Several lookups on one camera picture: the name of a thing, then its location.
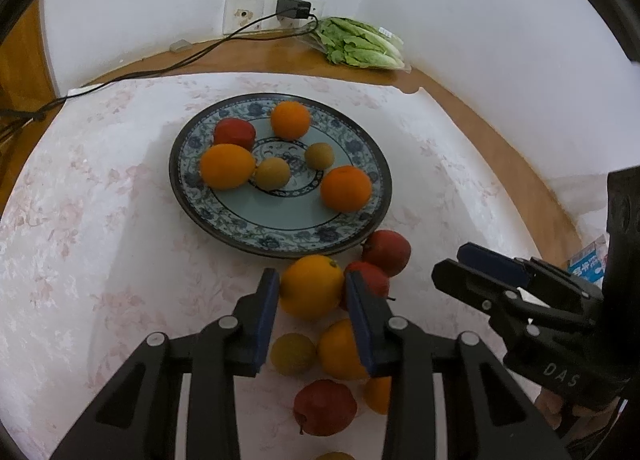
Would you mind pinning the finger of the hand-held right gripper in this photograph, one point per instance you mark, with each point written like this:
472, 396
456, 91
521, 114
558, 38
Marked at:
492, 262
470, 285

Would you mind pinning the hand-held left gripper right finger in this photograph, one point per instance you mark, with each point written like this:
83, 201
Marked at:
362, 325

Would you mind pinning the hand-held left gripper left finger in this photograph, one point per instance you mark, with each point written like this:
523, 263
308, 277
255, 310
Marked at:
265, 320

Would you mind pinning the orange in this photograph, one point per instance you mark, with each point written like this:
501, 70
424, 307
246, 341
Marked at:
227, 165
311, 286
337, 350
377, 392
290, 118
346, 188

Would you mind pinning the yellow-brown kiwi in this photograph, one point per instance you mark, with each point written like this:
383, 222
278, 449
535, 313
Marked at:
334, 456
272, 173
319, 155
292, 352

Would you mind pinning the red apple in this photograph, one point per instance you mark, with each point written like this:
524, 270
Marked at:
325, 407
375, 280
386, 252
234, 132

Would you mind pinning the blue patterned ceramic plate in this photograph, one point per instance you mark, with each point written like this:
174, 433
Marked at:
280, 220

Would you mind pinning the person's right hand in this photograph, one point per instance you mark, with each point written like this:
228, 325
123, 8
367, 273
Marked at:
555, 407

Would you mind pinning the blue and white carton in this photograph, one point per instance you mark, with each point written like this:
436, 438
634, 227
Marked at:
590, 267

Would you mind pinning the white floral tablecloth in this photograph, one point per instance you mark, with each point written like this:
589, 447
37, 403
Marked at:
100, 240

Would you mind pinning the bagged green lettuce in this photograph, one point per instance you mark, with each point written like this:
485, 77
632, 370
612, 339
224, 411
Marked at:
360, 47

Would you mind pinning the small grey block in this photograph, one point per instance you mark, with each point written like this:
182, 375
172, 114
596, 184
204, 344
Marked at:
181, 45

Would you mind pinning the black plug-in charger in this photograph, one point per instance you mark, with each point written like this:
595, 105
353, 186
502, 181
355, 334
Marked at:
294, 8

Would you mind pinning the white wall plate round port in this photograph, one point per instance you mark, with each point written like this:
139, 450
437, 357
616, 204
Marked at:
242, 14

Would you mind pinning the white wall power socket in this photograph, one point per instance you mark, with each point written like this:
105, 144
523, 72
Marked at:
320, 7

